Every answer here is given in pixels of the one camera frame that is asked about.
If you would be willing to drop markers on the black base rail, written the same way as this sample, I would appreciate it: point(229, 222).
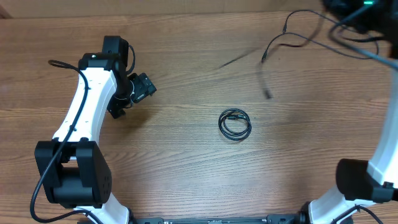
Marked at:
point(298, 218)

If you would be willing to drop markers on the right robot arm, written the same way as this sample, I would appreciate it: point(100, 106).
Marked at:
point(361, 183)

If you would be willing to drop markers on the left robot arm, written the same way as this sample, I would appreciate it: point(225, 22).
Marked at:
point(74, 175)

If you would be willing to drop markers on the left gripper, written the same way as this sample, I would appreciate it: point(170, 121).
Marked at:
point(143, 87)

